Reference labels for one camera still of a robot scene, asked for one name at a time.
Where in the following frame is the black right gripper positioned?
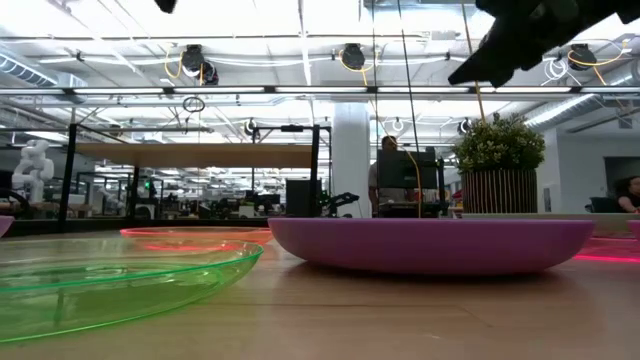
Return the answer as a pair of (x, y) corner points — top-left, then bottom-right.
(447, 0), (640, 89)

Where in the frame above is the orange transparent plastic plate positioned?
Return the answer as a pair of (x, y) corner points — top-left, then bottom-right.
(119, 225), (274, 253)

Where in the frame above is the red transparent plastic plate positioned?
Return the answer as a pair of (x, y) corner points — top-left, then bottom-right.
(573, 235), (640, 265)

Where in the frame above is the green transparent plastic plate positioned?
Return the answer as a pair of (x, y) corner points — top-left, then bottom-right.
(0, 237), (265, 345)

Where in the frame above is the person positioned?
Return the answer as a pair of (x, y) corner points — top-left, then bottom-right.
(613, 175), (640, 215)
(367, 135), (401, 219)

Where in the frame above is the potted plant striped pot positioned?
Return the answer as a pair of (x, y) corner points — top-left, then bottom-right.
(451, 111), (548, 216)

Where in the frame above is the black monitor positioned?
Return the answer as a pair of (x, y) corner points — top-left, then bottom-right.
(376, 147), (439, 191)

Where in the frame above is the long light strip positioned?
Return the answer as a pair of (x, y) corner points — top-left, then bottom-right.
(0, 85), (640, 96)

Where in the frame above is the white pillar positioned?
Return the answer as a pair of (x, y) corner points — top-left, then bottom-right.
(331, 102), (372, 219)

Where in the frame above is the black cabinet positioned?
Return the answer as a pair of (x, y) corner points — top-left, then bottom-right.
(285, 178), (324, 218)

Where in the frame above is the yellow hanging cable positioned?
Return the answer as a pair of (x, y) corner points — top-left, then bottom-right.
(460, 0), (487, 124)

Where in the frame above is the black ceiling cable reel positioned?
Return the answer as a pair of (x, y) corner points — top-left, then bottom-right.
(568, 43), (598, 72)
(341, 42), (367, 72)
(180, 43), (206, 74)

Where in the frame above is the black hanging cable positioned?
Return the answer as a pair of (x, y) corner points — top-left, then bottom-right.
(396, 0), (422, 154)

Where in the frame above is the silver ventilation duct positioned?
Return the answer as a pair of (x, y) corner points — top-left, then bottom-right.
(522, 59), (640, 130)
(0, 49), (90, 105)

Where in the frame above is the wooden shelf black metal frame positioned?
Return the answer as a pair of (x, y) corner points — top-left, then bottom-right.
(58, 123), (334, 234)

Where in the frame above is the black aluminium table frame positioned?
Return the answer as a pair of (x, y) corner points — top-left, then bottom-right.
(0, 217), (271, 237)

